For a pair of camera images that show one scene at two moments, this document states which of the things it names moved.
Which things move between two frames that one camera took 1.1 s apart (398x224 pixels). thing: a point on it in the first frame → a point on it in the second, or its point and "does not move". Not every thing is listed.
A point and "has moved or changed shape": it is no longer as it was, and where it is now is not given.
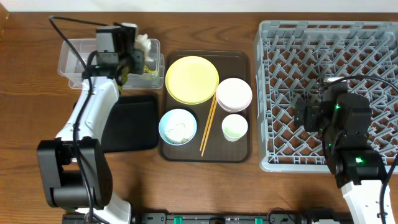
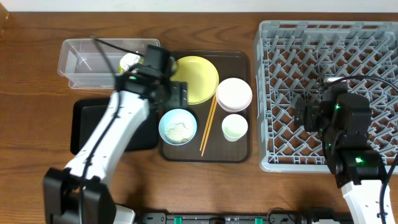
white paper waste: [142, 43] has moved or changed shape
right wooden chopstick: [203, 150] does not move
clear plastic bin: [70, 66] does not move
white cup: [234, 126] does not move
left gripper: [137, 62] → [179, 94]
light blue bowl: [178, 127] does not move
